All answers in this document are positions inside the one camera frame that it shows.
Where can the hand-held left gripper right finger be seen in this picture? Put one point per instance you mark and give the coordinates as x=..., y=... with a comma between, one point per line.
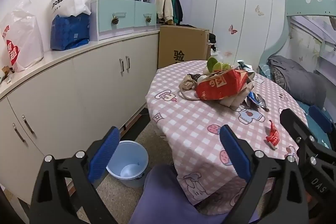
x=236, y=158

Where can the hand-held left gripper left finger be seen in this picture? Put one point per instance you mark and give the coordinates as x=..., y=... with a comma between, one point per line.
x=103, y=158

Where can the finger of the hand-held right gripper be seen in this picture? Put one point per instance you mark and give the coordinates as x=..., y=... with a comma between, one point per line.
x=320, y=117
x=294, y=121

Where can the small red wrapper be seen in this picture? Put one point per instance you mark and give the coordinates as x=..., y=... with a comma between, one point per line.
x=273, y=136

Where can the light blue plastic bin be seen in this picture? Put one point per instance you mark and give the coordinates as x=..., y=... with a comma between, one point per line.
x=131, y=153

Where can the blue snack wrapper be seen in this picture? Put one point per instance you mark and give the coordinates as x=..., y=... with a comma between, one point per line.
x=252, y=99

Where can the red snack bag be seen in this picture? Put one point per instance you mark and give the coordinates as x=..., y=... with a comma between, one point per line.
x=220, y=86

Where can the teal bed sheet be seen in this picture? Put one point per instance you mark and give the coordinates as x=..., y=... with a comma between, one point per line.
x=311, y=127

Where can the dark grey wrapper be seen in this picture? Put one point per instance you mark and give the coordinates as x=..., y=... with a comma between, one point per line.
x=262, y=103

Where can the grey blanket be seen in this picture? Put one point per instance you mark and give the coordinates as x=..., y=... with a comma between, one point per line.
x=299, y=77

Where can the blue plaid bedding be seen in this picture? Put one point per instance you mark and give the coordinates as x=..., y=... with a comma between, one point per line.
x=265, y=70

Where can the pink checkered tablecloth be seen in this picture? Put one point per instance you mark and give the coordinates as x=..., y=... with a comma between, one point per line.
x=191, y=119

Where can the person's leg purple pants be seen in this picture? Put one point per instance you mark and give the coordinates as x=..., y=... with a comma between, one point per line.
x=168, y=195

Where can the white low cabinet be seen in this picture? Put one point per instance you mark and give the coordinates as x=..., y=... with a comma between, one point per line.
x=78, y=87

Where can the beige cloth bundle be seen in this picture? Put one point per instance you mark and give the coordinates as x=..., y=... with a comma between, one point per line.
x=187, y=86

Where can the dark cloth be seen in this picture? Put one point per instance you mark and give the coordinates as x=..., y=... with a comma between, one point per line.
x=212, y=39

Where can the brown cardboard box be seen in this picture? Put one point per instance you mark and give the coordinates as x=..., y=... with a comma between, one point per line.
x=181, y=43

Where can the blue plastic package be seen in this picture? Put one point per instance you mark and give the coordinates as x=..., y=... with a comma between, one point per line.
x=69, y=32

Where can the brown cardboard scrap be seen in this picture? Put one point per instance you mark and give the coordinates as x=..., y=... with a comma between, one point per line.
x=6, y=69

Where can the pinecone drawer ornament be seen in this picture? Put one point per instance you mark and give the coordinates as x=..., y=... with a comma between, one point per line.
x=148, y=19
x=114, y=21

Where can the white plastic bag red print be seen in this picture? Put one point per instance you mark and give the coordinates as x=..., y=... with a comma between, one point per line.
x=25, y=40

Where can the teal two-drawer organizer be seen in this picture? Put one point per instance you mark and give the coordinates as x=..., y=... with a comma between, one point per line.
x=123, y=8

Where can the dark green hanging jacket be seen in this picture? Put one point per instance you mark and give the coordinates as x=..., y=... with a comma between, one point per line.
x=178, y=6

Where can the cream hanging jacket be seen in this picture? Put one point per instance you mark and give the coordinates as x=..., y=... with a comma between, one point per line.
x=164, y=1

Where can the butterfly wall sticker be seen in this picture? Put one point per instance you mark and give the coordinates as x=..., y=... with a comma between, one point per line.
x=259, y=10
x=232, y=29

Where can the teal bunk bed frame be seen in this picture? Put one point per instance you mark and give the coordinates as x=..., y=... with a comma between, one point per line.
x=302, y=7

